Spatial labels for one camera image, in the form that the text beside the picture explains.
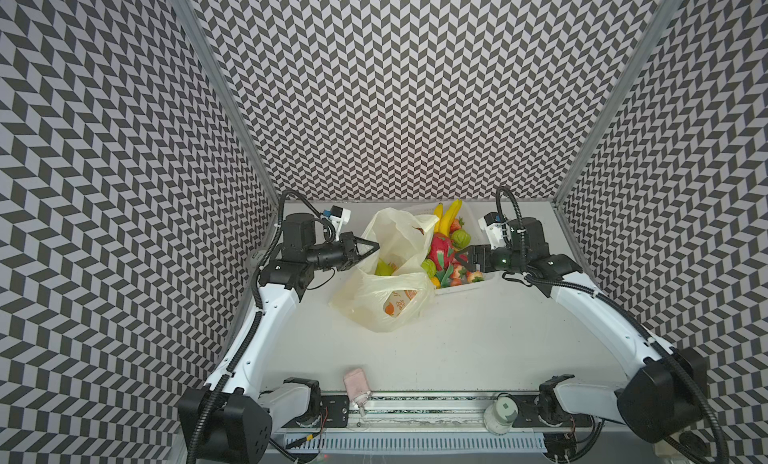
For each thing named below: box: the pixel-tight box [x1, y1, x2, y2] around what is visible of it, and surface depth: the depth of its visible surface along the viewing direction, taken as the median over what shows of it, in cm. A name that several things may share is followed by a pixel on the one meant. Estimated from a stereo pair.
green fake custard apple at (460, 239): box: [451, 229, 471, 249], surface depth 101 cm
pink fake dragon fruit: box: [429, 232, 455, 273], surface depth 93 cm
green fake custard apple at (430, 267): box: [421, 259, 437, 278], surface depth 90 cm
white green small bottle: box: [484, 396, 519, 435], surface depth 66 cm
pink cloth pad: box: [343, 368, 370, 408], surface depth 72 cm
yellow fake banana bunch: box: [434, 199, 463, 237], surface depth 102 cm
